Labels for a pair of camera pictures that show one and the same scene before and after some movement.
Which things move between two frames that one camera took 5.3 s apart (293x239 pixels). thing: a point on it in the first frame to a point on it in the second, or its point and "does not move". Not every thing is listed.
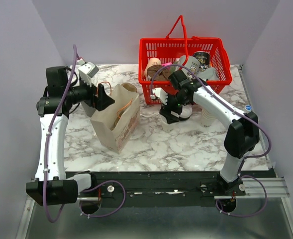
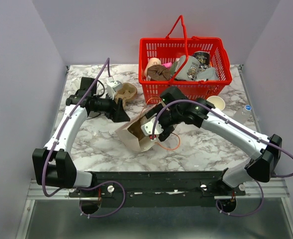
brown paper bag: (114, 125) to (142, 145)
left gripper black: (99, 102) to (116, 112)
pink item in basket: (166, 64) does not move
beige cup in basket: (151, 61) does not move
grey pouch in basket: (209, 73) does not move
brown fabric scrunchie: (162, 75) does not move
